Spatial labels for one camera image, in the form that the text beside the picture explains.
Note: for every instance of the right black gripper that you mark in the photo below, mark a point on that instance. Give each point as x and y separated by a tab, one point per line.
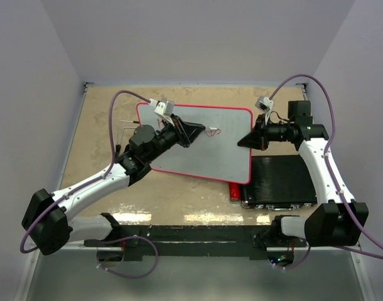
258	138

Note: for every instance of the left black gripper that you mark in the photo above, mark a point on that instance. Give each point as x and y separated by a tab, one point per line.
186	132

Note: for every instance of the pink framed whiteboard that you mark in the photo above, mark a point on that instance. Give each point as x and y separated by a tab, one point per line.
214	154

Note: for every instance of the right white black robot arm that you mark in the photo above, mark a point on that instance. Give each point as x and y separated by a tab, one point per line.
338	217

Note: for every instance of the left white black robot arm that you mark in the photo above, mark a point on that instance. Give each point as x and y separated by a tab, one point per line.
51	219

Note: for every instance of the black ribbed case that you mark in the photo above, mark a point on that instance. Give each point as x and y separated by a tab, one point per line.
278	183

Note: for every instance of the red glitter microphone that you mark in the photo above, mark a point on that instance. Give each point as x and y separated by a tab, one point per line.
234	192

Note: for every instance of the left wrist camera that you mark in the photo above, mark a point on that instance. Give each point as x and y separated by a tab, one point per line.
163	108

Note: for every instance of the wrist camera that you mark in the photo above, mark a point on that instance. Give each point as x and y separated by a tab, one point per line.
163	108
264	104

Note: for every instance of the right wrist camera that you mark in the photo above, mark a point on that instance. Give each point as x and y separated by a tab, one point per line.
264	104

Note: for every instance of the wire whiteboard stand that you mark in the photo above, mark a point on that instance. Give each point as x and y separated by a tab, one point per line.
122	126

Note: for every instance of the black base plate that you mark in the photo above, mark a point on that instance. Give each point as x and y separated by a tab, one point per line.
252	242

